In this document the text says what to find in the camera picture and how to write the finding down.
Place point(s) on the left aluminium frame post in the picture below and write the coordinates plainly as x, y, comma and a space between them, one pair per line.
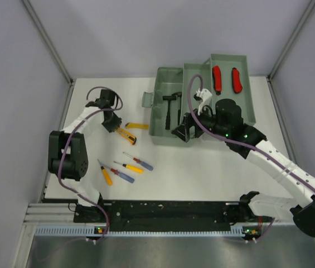
49, 45

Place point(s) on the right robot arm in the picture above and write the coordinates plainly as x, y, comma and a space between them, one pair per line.
254, 146

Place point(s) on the right aluminium frame post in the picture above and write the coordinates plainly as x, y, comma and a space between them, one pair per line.
305, 17

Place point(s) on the steel claw hammer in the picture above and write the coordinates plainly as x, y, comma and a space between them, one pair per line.
178, 95

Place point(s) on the yellow black screwdriver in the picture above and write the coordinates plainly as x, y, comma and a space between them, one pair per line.
130, 167

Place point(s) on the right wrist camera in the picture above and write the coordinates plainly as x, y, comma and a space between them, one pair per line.
203, 97

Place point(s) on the grey cable duct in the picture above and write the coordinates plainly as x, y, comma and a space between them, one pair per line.
91, 231

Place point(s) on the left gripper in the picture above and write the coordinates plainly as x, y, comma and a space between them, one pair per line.
116, 122

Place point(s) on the red black pliers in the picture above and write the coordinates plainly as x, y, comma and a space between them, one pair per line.
216, 74

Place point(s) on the black rubber mallet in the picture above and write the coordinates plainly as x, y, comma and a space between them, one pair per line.
169, 99

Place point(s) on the aluminium frame post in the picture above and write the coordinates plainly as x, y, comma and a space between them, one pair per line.
49, 45
305, 17

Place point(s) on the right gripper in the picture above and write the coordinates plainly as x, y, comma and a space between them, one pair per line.
183, 131

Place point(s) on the orange utility knife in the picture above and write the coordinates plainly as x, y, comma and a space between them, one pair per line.
127, 135

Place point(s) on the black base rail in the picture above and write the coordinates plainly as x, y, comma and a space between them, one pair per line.
175, 216

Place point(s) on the yellow utility knife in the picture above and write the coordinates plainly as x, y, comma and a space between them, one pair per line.
136, 125

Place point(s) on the yellow handle screwdriver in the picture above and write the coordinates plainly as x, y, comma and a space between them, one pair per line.
105, 174

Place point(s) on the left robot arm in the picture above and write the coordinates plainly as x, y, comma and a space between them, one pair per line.
68, 152

